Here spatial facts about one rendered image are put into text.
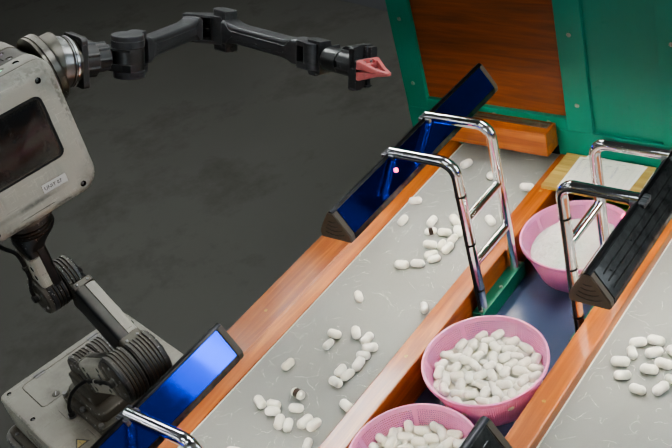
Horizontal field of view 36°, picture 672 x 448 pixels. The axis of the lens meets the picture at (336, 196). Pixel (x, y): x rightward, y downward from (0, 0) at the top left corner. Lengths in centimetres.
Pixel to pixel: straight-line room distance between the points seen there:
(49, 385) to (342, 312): 96
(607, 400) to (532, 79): 92
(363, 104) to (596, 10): 239
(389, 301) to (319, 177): 194
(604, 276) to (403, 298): 70
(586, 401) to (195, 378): 77
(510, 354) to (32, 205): 109
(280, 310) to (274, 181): 197
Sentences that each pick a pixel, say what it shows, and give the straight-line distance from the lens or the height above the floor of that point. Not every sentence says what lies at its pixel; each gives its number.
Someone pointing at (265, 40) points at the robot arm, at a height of 122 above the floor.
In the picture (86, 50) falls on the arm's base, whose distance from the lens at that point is 245.
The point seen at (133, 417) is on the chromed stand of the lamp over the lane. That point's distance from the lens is 180.
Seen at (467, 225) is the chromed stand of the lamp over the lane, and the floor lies 96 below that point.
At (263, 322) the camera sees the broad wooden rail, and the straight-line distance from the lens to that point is 244.
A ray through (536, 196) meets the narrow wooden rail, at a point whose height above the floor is 76.
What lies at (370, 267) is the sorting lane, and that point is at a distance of 255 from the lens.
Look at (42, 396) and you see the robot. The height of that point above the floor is 47.
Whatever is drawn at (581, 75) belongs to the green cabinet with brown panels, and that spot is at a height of 101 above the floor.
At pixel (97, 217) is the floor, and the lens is 459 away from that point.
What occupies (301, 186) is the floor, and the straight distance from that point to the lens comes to 430.
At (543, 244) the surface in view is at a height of 73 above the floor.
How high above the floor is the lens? 229
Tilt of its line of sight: 33 degrees down
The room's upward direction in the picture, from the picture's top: 16 degrees counter-clockwise
